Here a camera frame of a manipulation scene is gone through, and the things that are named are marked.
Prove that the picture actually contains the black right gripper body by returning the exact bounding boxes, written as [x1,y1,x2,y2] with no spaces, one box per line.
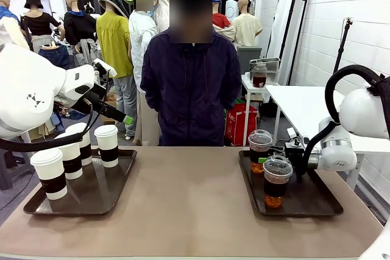
[284,141,306,167]

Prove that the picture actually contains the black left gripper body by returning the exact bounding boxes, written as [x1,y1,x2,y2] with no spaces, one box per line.
[71,83,108,114]

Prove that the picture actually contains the clear dome-lid iced coffee cup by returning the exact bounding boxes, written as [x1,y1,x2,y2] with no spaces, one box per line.
[247,128,274,175]
[262,155,294,209]

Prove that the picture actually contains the white lidded paper coffee cup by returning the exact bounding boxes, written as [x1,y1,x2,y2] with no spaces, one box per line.
[54,132,84,181]
[30,147,69,201]
[65,122,93,167]
[93,124,120,169]

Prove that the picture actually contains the dark brown serving tray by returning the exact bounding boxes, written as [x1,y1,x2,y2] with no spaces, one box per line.
[238,149,345,218]
[23,148,138,216]

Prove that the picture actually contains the cardboard box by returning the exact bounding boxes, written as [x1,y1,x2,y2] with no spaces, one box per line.
[99,91,119,125]

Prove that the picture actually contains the red shopping bag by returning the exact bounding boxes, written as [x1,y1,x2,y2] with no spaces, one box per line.
[224,103,259,147]

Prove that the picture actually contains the large white table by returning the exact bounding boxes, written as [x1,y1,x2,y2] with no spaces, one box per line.
[264,84,390,191]

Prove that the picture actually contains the blue jeans mannequin torso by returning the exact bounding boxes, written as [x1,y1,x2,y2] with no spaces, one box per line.
[38,43,71,71]

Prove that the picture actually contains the mannequin in yellow shirt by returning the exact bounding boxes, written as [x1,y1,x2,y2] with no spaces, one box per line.
[96,0,138,141]

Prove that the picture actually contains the small white side table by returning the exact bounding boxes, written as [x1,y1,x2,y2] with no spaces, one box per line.
[241,72,280,147]

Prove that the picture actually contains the mannequin in black hoodie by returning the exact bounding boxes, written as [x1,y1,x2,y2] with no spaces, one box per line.
[63,0,99,66]

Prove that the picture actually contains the person in white coat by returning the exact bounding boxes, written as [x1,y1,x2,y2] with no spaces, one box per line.
[122,0,163,147]

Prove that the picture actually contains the glass jar of dark liquid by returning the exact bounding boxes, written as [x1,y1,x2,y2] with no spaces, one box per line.
[252,62,269,88]

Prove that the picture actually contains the person in navy jacket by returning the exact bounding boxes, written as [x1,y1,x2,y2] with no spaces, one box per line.
[139,0,244,147]

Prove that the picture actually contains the mannequin in black hat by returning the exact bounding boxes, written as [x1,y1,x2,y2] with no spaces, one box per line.
[19,0,66,54]

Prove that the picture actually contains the grey bin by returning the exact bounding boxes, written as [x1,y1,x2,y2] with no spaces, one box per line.
[236,46,263,76]

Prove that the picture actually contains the mannequin in blue vest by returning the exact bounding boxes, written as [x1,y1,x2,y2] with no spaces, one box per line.
[0,0,30,51]

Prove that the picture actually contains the black tripod stand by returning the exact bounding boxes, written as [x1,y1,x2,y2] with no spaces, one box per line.
[331,16,355,76]

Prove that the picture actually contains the mannequin in cream shirt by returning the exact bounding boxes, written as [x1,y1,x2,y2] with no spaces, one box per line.
[232,0,264,48]

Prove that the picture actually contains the mannequin in red shirt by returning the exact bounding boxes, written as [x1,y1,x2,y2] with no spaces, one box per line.
[211,0,237,42]

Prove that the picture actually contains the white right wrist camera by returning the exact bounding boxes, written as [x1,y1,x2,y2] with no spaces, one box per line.
[286,127,310,147]

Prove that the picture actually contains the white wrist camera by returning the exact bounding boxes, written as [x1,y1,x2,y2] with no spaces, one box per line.
[286,127,310,147]
[93,57,118,79]

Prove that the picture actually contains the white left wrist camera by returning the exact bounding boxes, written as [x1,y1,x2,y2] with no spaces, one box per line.
[93,57,118,79]

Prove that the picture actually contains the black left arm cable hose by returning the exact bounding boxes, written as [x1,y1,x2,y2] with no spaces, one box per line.
[0,97,96,153]

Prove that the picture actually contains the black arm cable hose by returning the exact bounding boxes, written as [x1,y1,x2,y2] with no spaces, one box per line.
[0,97,96,153]
[294,64,390,179]

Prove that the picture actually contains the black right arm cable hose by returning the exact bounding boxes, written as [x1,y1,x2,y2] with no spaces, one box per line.
[294,64,390,179]

